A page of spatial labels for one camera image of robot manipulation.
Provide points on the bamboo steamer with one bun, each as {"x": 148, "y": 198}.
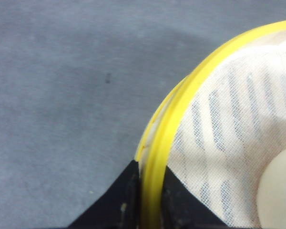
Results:
{"x": 155, "y": 145}

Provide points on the white steamer liner cloth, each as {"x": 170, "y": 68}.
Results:
{"x": 232, "y": 129}

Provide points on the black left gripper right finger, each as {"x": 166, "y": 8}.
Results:
{"x": 181, "y": 210}

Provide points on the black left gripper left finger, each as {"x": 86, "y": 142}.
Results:
{"x": 118, "y": 207}

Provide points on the white steamed bun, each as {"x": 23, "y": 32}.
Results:
{"x": 271, "y": 196}

